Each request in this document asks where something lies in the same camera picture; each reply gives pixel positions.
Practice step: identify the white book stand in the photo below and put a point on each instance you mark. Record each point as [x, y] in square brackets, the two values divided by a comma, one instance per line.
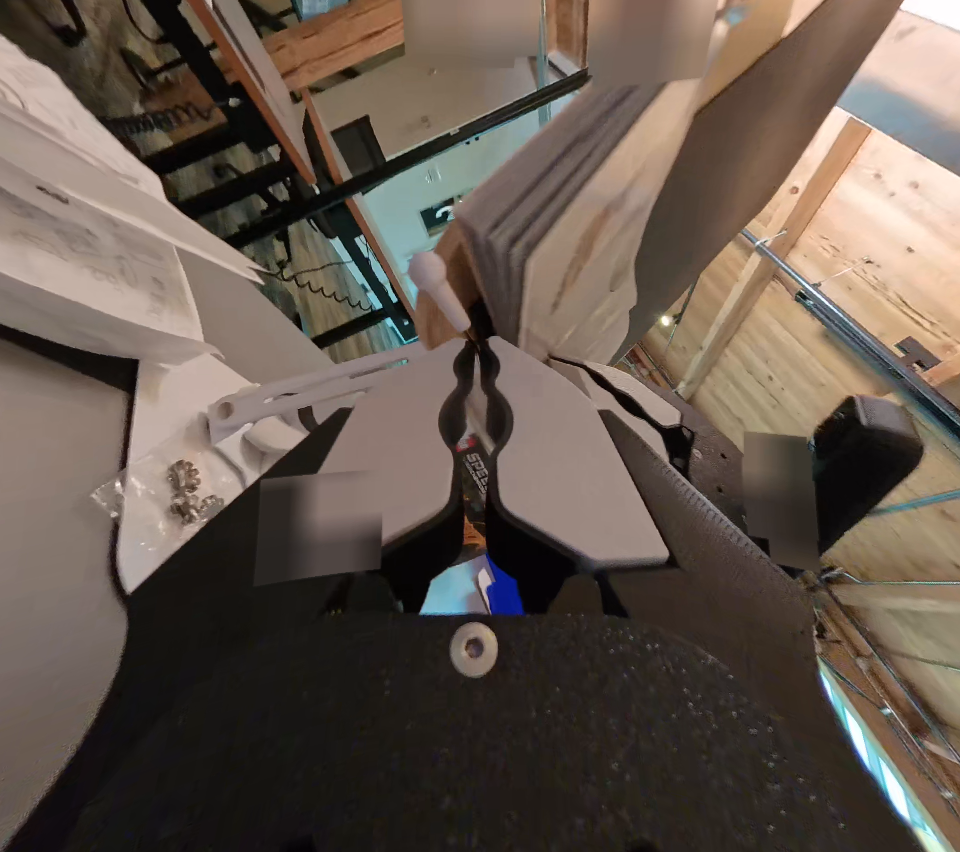
[172, 417]

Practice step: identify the lego instruction booklet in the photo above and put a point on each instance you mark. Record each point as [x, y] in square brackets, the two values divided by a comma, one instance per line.
[585, 230]

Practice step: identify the clear bag of screws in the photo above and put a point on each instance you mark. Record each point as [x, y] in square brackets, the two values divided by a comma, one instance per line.
[172, 492]

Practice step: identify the blue plastic bin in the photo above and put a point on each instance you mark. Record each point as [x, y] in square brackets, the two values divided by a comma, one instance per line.
[506, 590]

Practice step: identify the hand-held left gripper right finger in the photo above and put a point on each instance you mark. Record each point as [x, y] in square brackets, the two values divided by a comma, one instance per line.
[570, 477]

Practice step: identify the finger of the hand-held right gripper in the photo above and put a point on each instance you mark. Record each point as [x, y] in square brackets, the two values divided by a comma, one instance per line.
[611, 410]
[645, 398]

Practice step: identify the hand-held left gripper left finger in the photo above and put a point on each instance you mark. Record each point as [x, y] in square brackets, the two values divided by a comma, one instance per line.
[405, 432]

